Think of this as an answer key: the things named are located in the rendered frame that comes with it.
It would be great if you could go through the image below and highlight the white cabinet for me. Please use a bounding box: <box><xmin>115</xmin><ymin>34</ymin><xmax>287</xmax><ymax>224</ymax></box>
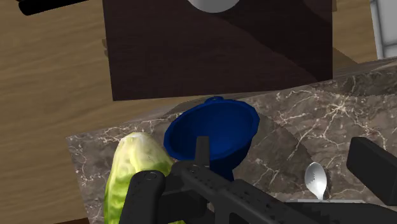
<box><xmin>370</xmin><ymin>0</ymin><xmax>397</xmax><ymax>60</ymax></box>

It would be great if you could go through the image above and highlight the blue funnel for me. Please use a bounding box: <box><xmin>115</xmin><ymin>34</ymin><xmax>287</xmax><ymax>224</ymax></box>
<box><xmin>163</xmin><ymin>95</ymin><xmax>261</xmax><ymax>183</ymax></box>

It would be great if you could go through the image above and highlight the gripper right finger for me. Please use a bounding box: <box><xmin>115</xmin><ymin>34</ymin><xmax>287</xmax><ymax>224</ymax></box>
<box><xmin>310</xmin><ymin>136</ymin><xmax>397</xmax><ymax>224</ymax></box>

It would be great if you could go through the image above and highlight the silver spoon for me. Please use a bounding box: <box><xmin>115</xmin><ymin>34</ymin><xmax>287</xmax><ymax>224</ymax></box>
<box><xmin>303</xmin><ymin>162</ymin><xmax>330</xmax><ymax>202</ymax></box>

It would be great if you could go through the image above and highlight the black rod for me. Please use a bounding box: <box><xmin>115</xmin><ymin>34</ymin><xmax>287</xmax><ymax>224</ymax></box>
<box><xmin>18</xmin><ymin>0</ymin><xmax>89</xmax><ymax>17</ymax></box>

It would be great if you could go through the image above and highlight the green cabbage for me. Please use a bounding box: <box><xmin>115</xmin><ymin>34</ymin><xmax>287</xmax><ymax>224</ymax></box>
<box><xmin>103</xmin><ymin>131</ymin><xmax>175</xmax><ymax>224</ymax></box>

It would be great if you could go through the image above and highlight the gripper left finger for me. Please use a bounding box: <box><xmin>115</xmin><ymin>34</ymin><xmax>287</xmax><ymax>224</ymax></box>
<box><xmin>118</xmin><ymin>136</ymin><xmax>237</xmax><ymax>224</ymax></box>

